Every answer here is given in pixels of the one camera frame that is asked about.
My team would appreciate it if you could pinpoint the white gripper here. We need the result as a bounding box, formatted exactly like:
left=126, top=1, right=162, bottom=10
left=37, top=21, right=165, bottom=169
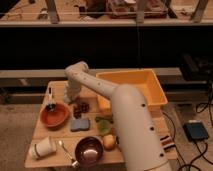
left=63, top=80, right=81, bottom=103

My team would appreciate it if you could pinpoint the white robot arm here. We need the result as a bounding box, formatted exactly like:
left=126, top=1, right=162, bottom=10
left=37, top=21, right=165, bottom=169
left=65, top=62, right=172, bottom=171

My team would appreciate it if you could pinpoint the striped towel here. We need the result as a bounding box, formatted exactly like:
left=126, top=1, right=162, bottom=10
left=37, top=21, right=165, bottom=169
left=160, top=135, right=175, bottom=150

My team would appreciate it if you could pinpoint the dark grape bunch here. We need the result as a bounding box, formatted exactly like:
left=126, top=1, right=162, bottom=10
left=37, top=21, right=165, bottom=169
left=73, top=102, right=89, bottom=119

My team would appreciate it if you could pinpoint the orange bowl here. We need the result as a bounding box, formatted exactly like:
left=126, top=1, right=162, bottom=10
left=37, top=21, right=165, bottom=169
left=40, top=103, right=70, bottom=128

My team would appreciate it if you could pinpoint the blue sponge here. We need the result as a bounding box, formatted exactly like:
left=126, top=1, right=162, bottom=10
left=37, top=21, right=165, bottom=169
left=70, top=118, right=90, bottom=132

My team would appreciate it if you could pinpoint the wooden table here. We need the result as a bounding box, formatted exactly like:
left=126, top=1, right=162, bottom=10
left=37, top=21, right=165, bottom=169
left=25, top=81, right=177, bottom=168

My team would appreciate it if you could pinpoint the green leafy vegetable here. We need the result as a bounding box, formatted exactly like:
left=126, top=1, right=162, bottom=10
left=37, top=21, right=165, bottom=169
left=95, top=116, right=113, bottom=136

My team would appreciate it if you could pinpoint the white mug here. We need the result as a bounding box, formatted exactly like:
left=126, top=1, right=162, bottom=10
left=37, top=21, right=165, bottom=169
left=29, top=136, right=57, bottom=160

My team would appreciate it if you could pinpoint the dark purple metal bowl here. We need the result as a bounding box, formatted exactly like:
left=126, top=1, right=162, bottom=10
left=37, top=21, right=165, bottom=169
left=75, top=137, right=103, bottom=167

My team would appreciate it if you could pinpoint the yellow lemon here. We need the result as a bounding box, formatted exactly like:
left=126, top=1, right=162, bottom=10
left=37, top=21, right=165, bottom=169
left=102, top=134, right=116, bottom=150

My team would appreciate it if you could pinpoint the yellow plastic bin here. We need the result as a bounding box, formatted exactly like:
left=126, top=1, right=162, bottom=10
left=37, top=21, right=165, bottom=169
left=95, top=68, right=168, bottom=115

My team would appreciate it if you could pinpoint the metal spoon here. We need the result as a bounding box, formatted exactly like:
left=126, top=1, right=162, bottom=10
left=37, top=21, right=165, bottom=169
left=58, top=140, right=79, bottom=169

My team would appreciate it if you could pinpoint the black cable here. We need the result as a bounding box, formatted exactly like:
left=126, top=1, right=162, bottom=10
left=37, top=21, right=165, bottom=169
left=162, top=99, right=213, bottom=171

